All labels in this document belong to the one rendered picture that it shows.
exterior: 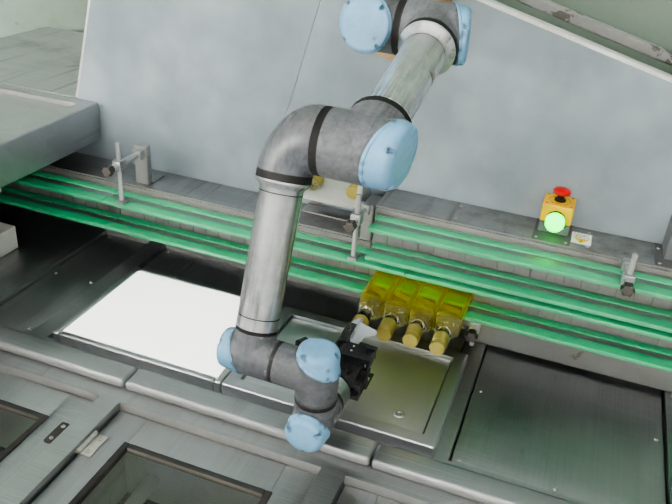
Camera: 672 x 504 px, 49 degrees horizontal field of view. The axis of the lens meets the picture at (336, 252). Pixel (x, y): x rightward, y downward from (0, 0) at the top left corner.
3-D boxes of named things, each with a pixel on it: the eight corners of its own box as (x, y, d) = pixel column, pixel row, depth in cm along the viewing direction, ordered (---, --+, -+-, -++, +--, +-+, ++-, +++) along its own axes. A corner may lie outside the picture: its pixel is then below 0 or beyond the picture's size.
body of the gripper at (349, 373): (374, 374, 151) (355, 410, 141) (335, 362, 153) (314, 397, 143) (379, 344, 147) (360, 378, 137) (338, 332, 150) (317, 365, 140)
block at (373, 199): (365, 227, 187) (356, 238, 181) (369, 192, 183) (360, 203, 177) (379, 230, 186) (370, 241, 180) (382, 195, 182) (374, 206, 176)
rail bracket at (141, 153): (150, 179, 208) (101, 209, 189) (147, 121, 200) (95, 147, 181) (164, 182, 207) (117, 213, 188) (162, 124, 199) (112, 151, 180)
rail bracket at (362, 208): (356, 245, 182) (339, 267, 172) (362, 182, 174) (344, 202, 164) (368, 247, 181) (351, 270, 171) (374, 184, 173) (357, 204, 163)
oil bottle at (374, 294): (381, 275, 184) (353, 319, 166) (384, 256, 181) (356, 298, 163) (403, 281, 183) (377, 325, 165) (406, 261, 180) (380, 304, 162)
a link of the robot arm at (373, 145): (410, -16, 150) (305, 130, 114) (482, -5, 146) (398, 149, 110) (407, 39, 159) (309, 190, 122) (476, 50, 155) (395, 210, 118)
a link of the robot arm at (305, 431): (325, 425, 124) (321, 462, 129) (346, 387, 134) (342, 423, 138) (282, 412, 127) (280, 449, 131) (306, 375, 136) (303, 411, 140)
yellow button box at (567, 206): (540, 217, 177) (536, 230, 171) (546, 189, 173) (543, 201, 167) (570, 224, 175) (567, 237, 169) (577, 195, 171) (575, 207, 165)
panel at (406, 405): (137, 275, 199) (53, 342, 170) (136, 265, 197) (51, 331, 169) (466, 364, 175) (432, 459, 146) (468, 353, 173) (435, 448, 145)
